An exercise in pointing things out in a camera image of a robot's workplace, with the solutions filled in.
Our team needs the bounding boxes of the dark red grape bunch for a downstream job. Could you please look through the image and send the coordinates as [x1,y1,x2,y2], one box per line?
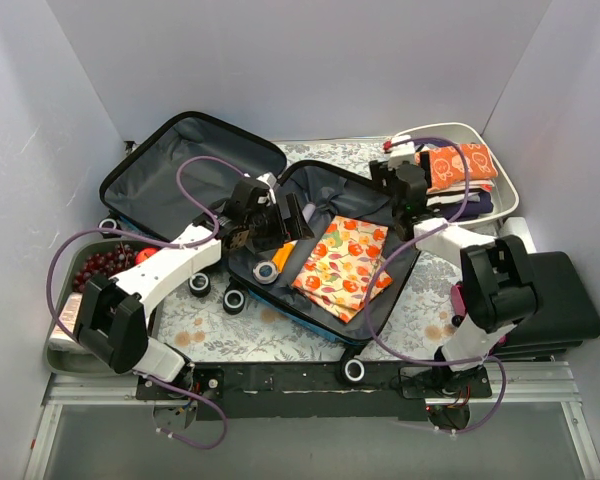
[72,243,139,293]

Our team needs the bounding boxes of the dark green tray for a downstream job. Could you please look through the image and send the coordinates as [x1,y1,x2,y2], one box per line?
[44,239,150,378]

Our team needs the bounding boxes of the white device at right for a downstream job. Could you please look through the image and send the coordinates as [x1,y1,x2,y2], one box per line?
[499,217,537,253]

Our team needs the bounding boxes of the orange floral cloth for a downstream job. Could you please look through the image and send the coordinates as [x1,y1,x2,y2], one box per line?
[292,216,393,324]

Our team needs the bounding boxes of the cream plastic basin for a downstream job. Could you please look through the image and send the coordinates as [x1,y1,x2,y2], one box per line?
[391,122,519,228]

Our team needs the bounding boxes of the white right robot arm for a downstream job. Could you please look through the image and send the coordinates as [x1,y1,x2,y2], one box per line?
[369,161,541,398]

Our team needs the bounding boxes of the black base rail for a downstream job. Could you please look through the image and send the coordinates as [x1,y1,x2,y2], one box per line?
[134,359,491,421]

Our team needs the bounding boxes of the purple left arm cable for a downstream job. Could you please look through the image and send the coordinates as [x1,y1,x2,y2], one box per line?
[47,155,261,450]

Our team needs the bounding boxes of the floral fern table mat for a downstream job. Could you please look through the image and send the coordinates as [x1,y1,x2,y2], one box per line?
[157,139,460,362]

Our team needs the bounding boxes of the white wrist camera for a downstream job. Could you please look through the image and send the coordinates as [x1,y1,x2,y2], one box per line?
[257,172,277,204]
[383,141,416,170]

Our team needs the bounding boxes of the black white striped cloth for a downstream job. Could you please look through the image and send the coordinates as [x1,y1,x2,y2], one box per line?
[427,180,495,206]

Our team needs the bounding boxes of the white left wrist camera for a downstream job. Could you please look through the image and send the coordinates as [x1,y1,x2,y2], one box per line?
[257,172,277,204]

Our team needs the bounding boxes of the blue fish-print suitcase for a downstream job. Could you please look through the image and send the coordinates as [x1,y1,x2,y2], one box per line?
[100,112,416,347]

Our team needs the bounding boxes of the orange bunny print towel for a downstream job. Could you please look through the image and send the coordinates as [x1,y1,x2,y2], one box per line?
[414,143,498,193]

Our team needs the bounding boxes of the black storage box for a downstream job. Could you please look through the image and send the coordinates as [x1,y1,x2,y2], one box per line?
[494,252,600,360]

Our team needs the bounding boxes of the red apple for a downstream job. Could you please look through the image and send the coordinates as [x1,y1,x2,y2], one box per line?
[135,248,158,265]

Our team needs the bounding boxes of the pink patterned packet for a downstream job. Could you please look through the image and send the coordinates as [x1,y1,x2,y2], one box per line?
[48,292,87,355]

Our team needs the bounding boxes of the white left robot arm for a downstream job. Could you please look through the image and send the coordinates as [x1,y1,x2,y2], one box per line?
[73,177,313,400]

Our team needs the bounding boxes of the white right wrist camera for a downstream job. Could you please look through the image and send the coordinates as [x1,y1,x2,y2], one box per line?
[383,141,416,170]

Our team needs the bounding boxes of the dark purple garment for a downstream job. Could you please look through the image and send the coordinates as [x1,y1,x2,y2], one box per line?
[430,192,494,221]

